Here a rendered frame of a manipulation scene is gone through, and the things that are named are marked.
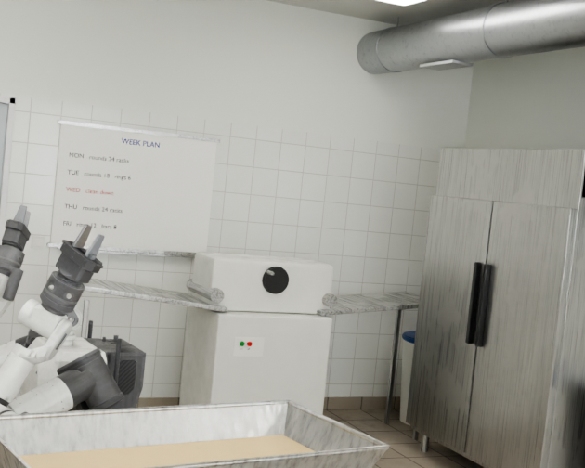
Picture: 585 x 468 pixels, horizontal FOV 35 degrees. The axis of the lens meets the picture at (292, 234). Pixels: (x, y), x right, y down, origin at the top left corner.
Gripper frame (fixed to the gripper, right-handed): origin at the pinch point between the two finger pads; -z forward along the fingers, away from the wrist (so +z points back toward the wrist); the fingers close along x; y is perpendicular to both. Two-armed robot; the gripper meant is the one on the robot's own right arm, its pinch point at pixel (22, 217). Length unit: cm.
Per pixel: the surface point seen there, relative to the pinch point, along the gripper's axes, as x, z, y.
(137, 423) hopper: 118, 64, -69
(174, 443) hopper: 115, 66, -75
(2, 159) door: -294, -122, 125
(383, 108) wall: -368, -261, -112
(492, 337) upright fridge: -262, -73, -202
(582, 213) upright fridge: -188, -131, -223
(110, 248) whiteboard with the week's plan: -338, -93, 50
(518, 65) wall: -333, -302, -203
